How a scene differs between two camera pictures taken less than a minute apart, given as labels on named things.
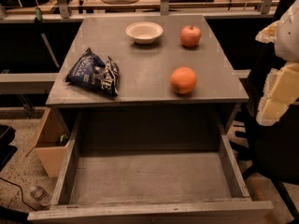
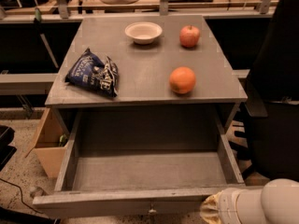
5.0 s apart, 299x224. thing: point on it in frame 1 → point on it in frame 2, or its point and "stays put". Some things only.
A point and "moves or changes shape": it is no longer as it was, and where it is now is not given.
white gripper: [289, 37] → [224, 206]
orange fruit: [183, 80] stays put
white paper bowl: [144, 33] stays put
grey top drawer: [149, 167] moves or changes shape
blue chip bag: [91, 71] stays put
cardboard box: [50, 142] stays put
